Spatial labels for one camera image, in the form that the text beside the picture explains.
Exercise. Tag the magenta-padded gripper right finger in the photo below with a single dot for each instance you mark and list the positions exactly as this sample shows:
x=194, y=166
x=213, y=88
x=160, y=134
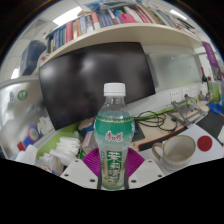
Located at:
x=146, y=171

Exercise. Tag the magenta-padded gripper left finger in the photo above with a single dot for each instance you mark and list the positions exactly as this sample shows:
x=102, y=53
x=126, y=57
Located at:
x=78, y=171

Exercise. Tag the green-labelled drink bottle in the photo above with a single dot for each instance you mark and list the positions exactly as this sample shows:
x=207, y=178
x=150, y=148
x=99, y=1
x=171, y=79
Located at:
x=114, y=133

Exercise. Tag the white tissue stack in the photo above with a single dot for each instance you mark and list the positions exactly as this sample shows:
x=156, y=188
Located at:
x=66, y=150

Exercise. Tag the beige ceramic mug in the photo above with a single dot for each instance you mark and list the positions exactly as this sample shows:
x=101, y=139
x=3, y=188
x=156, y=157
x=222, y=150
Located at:
x=176, y=151

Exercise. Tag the white paper sheet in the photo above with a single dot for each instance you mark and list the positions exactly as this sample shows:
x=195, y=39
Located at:
x=203, y=158

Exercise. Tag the flat round red coaster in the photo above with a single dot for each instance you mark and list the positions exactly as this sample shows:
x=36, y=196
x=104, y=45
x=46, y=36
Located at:
x=204, y=143

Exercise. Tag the grey metal laptop stand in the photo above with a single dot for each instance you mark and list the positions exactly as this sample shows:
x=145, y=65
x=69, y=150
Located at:
x=188, y=111

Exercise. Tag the black desk mat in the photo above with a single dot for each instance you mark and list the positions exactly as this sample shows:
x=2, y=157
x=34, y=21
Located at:
x=211, y=123

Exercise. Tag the black computer monitor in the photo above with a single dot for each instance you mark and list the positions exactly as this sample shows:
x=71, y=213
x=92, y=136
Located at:
x=76, y=83

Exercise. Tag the dark wine bottle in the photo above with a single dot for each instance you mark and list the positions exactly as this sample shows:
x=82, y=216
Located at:
x=204, y=77

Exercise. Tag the purple hanging banner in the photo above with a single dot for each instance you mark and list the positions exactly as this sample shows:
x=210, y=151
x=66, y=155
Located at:
x=210, y=55

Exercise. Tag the shelf unit with books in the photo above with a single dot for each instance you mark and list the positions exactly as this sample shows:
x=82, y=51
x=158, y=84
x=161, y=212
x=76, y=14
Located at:
x=100, y=36

